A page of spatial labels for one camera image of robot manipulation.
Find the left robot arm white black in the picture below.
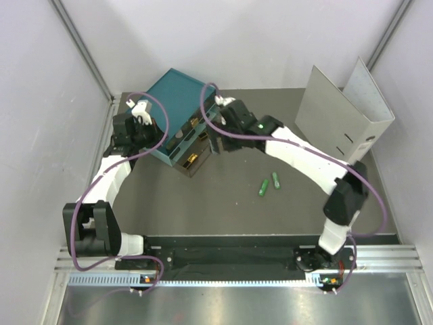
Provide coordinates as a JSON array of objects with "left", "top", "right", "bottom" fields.
[{"left": 62, "top": 112, "right": 164, "bottom": 269}]

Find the white cable duct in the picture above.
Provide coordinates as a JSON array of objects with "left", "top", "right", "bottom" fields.
[{"left": 67, "top": 270, "right": 342, "bottom": 288}]

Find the green mascara tube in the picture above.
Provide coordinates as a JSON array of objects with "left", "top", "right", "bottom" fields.
[
  {"left": 271, "top": 172, "right": 281, "bottom": 190},
  {"left": 258, "top": 179, "right": 269, "bottom": 196}
]

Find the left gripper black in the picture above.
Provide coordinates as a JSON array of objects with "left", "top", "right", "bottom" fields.
[{"left": 133, "top": 119, "right": 170, "bottom": 151}]

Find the purple cable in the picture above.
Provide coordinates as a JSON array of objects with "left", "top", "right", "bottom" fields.
[
  {"left": 200, "top": 82, "right": 388, "bottom": 294},
  {"left": 66, "top": 91, "right": 170, "bottom": 295}
]

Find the teal drawer organizer box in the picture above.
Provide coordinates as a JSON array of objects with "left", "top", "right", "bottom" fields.
[{"left": 147, "top": 68, "right": 206, "bottom": 167}]

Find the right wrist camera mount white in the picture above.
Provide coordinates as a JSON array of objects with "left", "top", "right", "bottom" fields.
[{"left": 214, "top": 95, "right": 235, "bottom": 106}]

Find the gold black lipstick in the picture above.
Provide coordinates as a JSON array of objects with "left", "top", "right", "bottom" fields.
[
  {"left": 183, "top": 153, "right": 198, "bottom": 169},
  {"left": 198, "top": 132, "right": 208, "bottom": 141}
]

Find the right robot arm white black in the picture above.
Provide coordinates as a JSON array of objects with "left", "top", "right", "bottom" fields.
[{"left": 208, "top": 95, "right": 368, "bottom": 272}]

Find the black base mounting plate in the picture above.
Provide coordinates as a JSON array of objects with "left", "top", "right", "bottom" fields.
[{"left": 114, "top": 235, "right": 358, "bottom": 272}]

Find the clear drawer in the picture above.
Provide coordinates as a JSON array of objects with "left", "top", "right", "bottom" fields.
[
  {"left": 170, "top": 130, "right": 212, "bottom": 177},
  {"left": 164, "top": 104, "right": 204, "bottom": 155}
]

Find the aluminium rail frame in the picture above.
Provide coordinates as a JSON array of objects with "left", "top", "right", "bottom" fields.
[{"left": 53, "top": 245, "right": 424, "bottom": 275}]

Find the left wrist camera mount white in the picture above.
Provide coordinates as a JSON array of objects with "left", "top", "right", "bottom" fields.
[{"left": 126, "top": 99, "right": 152, "bottom": 125}]

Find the grey ring binder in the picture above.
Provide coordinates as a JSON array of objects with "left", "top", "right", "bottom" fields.
[{"left": 295, "top": 58, "right": 395, "bottom": 164}]

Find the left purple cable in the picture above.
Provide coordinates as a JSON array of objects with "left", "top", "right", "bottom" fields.
[{"left": 66, "top": 91, "right": 170, "bottom": 295}]

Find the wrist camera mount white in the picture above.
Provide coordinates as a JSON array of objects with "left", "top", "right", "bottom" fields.
[
  {"left": 214, "top": 95, "right": 235, "bottom": 106},
  {"left": 126, "top": 99, "right": 152, "bottom": 125}
]

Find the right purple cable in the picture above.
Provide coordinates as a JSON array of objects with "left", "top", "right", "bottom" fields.
[{"left": 200, "top": 82, "right": 388, "bottom": 294}]

